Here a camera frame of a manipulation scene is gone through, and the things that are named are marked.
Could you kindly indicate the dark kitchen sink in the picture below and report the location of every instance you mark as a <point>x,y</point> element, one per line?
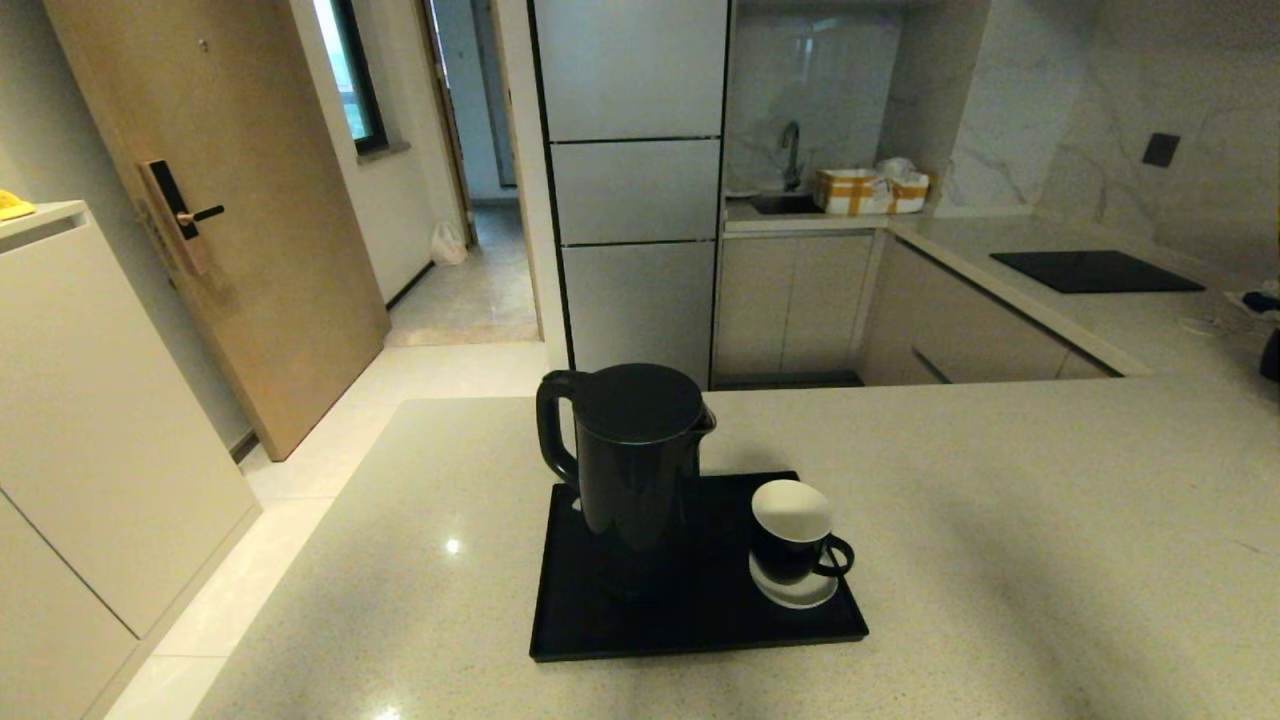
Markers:
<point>785,203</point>

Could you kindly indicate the grey refrigerator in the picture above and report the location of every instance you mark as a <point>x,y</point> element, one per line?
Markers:
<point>635,190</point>

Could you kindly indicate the dark round object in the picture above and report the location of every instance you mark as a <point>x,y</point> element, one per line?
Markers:
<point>1272,355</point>

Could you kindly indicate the black induction cooktop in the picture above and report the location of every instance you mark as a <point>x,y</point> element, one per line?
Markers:
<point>1095,270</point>

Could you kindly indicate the black cup white inside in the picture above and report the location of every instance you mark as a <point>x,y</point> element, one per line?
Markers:
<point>785,555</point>

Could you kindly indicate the metal kitchen faucet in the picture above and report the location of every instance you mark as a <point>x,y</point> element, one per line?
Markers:
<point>791,150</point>

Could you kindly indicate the cardboard box with yellow tape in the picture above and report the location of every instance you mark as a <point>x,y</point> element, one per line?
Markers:
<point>850,192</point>

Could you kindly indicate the beige cabinet under sink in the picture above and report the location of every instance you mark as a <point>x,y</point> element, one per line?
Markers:
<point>790,300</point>

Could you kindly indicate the black electric kettle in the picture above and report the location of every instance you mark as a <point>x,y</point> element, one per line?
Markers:
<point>640,480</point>

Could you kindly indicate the white saucer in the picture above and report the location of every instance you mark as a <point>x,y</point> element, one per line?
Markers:
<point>800,598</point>

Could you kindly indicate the white plastic bag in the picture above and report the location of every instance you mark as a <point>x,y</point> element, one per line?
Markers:
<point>448,245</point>

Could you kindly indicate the light wooden door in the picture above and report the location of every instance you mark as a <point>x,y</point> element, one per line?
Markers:
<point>260,200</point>

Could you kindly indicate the white crumpled bag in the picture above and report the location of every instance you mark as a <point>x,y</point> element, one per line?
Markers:
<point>897,168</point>

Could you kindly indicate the black rectangular serving tray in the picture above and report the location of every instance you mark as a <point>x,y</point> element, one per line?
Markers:
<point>700,630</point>

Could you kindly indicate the beige cabinet under cooktop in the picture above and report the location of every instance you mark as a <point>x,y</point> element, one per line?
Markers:
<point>970,330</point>

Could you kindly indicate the yellow object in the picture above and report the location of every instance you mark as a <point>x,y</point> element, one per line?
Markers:
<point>12,205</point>

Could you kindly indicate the black wall socket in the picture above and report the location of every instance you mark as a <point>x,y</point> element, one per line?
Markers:
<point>1161,150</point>

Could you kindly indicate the white storage cabinet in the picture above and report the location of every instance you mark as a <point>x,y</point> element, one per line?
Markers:
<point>90,420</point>

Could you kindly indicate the wooden door frame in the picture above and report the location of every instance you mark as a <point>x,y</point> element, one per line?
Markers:
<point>452,130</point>

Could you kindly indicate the dark framed window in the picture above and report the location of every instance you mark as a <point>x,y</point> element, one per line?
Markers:
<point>358,70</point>

